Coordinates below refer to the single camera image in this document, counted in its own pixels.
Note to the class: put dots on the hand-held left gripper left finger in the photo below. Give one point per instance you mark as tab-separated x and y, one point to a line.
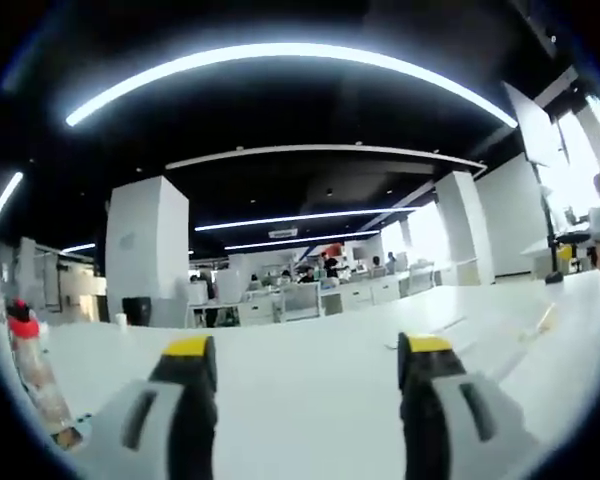
155	415

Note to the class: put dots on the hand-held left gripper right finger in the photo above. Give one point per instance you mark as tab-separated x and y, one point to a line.
445	415

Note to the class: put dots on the small white cup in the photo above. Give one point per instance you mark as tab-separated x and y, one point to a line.
121	319

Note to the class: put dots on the black waste bin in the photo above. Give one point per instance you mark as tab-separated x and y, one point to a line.
136	310

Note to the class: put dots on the clear bottle with red cap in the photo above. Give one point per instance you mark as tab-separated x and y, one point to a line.
32	370

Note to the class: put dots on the white office desk row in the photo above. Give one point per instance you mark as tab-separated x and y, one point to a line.
325	295

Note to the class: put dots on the white square pillar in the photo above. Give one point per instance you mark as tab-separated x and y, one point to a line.
145	240

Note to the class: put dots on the white slim pillar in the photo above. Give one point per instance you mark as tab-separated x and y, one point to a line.
462	230

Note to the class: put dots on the black and yellow stand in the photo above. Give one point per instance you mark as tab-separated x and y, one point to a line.
560	260

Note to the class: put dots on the short ceiling light strip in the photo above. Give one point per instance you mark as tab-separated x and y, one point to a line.
2	202

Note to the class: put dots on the long ceiling light strip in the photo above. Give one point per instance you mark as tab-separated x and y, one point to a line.
280	55

